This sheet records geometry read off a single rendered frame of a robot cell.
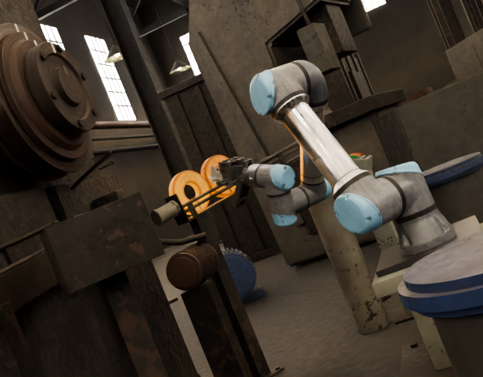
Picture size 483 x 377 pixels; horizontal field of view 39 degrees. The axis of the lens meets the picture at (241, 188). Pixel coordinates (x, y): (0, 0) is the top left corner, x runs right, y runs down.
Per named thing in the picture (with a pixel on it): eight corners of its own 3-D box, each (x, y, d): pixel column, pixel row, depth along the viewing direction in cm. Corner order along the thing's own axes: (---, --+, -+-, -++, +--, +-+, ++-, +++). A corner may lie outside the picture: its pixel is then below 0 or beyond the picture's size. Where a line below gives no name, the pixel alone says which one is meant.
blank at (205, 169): (193, 166, 249) (198, 164, 247) (222, 151, 259) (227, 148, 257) (212, 203, 250) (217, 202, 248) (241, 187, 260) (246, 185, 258)
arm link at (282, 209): (311, 216, 213) (304, 183, 210) (283, 230, 208) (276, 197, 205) (295, 213, 220) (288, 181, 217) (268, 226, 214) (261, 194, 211)
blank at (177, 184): (161, 182, 239) (166, 179, 237) (193, 166, 249) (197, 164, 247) (181, 221, 240) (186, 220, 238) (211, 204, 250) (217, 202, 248)
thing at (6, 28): (11, 187, 180) (-55, 22, 180) (93, 173, 225) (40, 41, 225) (31, 178, 178) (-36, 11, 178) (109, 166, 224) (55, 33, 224)
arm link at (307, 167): (312, 47, 201) (313, 190, 226) (283, 57, 196) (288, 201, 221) (339, 57, 193) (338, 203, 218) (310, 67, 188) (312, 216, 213)
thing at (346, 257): (357, 337, 244) (303, 203, 244) (360, 328, 255) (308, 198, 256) (389, 327, 241) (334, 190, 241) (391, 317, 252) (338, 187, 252)
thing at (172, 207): (155, 227, 235) (147, 212, 235) (174, 217, 241) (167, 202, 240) (164, 224, 230) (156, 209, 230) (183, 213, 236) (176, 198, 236)
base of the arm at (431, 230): (454, 229, 188) (440, 196, 188) (457, 238, 174) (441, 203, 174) (403, 248, 193) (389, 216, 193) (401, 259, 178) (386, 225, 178)
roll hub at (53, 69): (48, 138, 187) (10, 43, 187) (95, 135, 214) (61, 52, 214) (65, 129, 185) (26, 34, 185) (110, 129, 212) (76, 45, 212)
